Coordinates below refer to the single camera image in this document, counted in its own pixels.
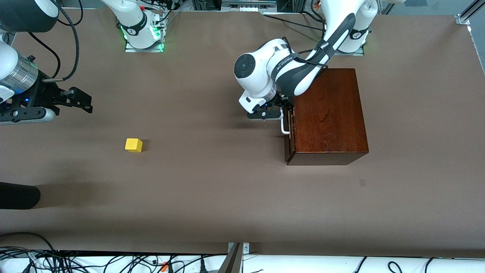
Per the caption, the aluminium frame profile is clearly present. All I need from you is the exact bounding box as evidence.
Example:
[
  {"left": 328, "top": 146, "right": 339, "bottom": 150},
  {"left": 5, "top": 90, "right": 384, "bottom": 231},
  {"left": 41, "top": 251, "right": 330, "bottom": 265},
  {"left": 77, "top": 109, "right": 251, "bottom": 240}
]
[{"left": 455, "top": 0, "right": 485, "bottom": 25}]

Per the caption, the black looping cable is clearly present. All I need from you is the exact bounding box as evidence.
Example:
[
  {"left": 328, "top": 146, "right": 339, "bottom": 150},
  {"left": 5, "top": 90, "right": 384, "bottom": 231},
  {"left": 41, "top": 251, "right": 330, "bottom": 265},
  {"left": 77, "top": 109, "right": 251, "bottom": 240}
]
[{"left": 0, "top": 232, "right": 57, "bottom": 273}]

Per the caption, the dark brown wooden drawer case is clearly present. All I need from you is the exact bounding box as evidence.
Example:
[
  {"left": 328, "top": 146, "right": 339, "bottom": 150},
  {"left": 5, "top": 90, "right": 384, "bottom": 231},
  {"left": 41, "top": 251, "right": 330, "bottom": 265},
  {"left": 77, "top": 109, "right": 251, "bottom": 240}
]
[{"left": 285, "top": 68, "right": 369, "bottom": 166}]

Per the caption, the metal table bracket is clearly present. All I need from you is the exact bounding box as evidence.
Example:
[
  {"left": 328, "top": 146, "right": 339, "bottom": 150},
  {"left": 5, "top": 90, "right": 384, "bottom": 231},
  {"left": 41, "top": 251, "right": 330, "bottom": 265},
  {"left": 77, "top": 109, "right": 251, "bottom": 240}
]
[{"left": 218, "top": 242, "right": 250, "bottom": 273}]

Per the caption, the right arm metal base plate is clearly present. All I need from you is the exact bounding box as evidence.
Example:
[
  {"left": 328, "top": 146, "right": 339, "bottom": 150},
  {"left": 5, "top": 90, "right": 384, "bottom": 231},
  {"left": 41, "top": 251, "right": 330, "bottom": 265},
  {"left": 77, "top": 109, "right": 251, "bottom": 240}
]
[{"left": 124, "top": 37, "right": 164, "bottom": 53}]

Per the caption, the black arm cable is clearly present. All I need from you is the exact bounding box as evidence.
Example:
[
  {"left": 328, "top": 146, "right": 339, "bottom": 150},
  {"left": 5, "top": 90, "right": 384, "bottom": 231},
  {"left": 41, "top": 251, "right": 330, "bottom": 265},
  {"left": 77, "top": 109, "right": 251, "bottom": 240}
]
[
  {"left": 282, "top": 9, "right": 330, "bottom": 69},
  {"left": 27, "top": 0, "right": 84, "bottom": 82}
]

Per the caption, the long black table cable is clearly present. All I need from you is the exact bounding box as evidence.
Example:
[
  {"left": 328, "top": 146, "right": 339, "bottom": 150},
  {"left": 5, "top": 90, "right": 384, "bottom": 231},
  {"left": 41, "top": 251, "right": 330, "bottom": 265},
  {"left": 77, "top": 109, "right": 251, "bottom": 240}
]
[{"left": 263, "top": 13, "right": 326, "bottom": 31}]

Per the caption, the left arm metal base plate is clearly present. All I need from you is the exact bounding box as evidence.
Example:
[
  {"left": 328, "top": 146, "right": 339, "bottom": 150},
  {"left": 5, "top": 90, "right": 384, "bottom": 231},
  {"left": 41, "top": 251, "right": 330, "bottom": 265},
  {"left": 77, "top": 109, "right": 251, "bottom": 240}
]
[{"left": 337, "top": 45, "right": 365, "bottom": 56}]

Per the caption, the grey power strip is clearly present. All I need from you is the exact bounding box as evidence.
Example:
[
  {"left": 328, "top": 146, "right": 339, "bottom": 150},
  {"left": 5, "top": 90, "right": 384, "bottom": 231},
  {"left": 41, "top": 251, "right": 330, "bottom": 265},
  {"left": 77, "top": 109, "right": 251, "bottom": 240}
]
[{"left": 221, "top": 0, "right": 278, "bottom": 13}]

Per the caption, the wooden drawer with white handle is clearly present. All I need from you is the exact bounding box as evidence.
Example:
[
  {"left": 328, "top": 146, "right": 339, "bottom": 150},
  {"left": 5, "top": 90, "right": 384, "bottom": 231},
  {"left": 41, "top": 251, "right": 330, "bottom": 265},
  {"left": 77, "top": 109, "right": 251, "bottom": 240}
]
[{"left": 280, "top": 107, "right": 296, "bottom": 163}]

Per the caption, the yellow block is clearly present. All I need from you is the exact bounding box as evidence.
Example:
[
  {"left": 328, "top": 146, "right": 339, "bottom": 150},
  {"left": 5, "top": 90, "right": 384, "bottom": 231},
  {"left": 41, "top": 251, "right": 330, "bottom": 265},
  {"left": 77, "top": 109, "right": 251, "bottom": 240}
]
[{"left": 125, "top": 138, "right": 143, "bottom": 153}]

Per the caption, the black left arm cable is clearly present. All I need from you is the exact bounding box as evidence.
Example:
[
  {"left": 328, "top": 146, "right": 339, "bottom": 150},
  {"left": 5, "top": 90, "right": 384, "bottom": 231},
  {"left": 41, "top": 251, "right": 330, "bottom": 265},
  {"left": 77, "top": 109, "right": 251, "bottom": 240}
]
[{"left": 282, "top": 9, "right": 330, "bottom": 69}]

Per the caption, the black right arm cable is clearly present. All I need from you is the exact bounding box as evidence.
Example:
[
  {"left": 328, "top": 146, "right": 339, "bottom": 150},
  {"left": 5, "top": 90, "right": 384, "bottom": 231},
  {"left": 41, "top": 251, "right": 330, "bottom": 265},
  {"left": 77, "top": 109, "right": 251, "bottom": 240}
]
[{"left": 27, "top": 0, "right": 84, "bottom": 82}]

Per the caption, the black cylindrical object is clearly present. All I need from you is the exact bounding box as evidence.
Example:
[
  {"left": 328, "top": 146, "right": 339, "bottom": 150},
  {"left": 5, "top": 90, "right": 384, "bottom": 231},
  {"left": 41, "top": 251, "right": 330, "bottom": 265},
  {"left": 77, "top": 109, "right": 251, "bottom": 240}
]
[{"left": 0, "top": 182, "right": 41, "bottom": 210}]

